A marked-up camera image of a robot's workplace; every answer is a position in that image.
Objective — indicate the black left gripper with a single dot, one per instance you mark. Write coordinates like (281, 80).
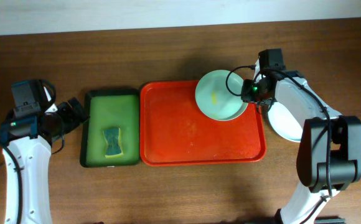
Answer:
(67, 115)

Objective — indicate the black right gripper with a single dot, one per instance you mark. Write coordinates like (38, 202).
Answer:
(253, 95)

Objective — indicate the light blue plate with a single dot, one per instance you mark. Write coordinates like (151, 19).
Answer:
(283, 123)

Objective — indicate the mint green plate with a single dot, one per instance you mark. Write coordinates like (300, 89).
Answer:
(214, 99)

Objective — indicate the yellow green sponge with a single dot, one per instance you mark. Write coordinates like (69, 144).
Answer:
(112, 138)

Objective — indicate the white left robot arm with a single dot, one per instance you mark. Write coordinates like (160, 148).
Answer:
(27, 147)

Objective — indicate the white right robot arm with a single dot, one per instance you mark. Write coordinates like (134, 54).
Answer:
(329, 154)

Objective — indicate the green tray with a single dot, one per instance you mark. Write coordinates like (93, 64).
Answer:
(109, 109)

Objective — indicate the red tray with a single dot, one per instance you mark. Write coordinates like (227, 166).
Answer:
(174, 132)

